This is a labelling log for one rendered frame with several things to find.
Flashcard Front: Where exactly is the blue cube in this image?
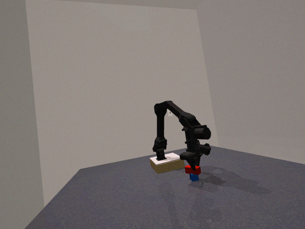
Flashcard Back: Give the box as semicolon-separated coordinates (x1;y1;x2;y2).
189;174;199;181

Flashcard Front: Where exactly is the red cube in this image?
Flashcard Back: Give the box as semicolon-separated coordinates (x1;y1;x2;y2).
192;166;201;175
185;165;192;174

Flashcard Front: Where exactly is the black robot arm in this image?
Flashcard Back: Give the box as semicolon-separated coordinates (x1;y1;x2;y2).
152;101;211;161

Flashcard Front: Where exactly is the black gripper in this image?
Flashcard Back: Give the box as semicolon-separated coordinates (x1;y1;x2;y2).
180;139;203;171

